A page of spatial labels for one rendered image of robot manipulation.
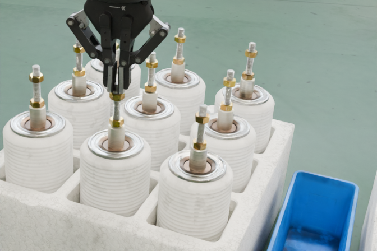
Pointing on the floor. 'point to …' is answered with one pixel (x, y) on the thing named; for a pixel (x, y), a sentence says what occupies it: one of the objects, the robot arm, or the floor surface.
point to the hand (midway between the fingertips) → (116, 77)
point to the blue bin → (316, 214)
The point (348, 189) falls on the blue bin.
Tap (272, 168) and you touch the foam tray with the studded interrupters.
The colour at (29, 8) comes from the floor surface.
